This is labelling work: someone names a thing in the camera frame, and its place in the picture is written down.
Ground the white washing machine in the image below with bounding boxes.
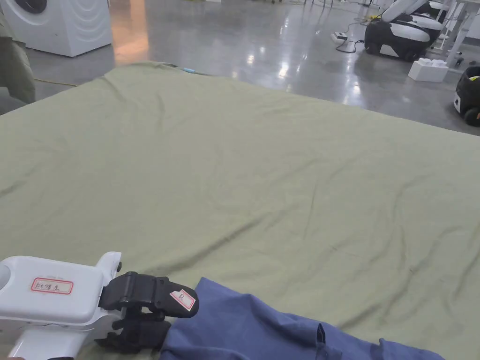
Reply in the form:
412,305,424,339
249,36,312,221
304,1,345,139
0,0,113,58

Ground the black floor cable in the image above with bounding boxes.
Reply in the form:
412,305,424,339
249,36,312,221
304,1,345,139
334,16,377,53

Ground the white foam box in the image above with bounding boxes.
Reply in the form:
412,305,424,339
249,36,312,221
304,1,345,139
407,57,450,83

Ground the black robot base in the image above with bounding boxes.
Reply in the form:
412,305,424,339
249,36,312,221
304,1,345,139
453,66,480,127

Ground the dark blue shirt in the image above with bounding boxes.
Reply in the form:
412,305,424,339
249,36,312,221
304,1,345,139
159,277,448,360

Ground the white table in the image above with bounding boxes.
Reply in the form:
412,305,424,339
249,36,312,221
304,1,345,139
431,0,480,74

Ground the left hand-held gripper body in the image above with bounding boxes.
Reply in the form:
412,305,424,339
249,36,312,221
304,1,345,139
0,251,131,360

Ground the olive green cloth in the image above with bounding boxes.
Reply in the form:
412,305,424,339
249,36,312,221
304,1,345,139
0,0,37,115

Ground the yellow floor cable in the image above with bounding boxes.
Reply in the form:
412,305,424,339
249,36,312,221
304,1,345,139
35,77,78,88

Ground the black and white robot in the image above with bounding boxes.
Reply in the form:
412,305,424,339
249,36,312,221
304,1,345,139
364,0,448,61

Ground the bed with pale green sheet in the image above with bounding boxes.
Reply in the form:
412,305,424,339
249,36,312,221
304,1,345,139
0,61,480,360

